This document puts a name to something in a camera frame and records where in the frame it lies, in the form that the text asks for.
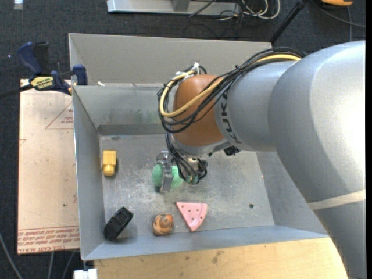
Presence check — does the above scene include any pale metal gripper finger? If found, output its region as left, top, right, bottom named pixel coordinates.
left=154, top=151, right=164, bottom=194
left=161, top=152, right=175, bottom=194

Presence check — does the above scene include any green round toy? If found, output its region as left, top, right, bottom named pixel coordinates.
left=151, top=161, right=185, bottom=190

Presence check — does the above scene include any grey metal bin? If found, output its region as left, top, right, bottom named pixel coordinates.
left=68, top=33, right=330, bottom=262

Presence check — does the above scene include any pink wedge toy slice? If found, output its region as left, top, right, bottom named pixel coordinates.
left=175, top=201, right=209, bottom=233

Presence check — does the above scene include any orange-brown swirl toy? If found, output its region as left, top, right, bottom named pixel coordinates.
left=152, top=213, right=174, bottom=237

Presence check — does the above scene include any yellow toy block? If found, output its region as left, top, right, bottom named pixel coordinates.
left=101, top=149, right=119, bottom=177

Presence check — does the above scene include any black curved object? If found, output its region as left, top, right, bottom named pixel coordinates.
left=103, top=206, right=134, bottom=242

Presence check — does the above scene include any brown cardboard board, red print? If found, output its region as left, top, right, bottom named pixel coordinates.
left=16, top=78, right=81, bottom=255

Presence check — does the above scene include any black cylinder on white bracket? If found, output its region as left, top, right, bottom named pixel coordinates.
left=223, top=145, right=241, bottom=157

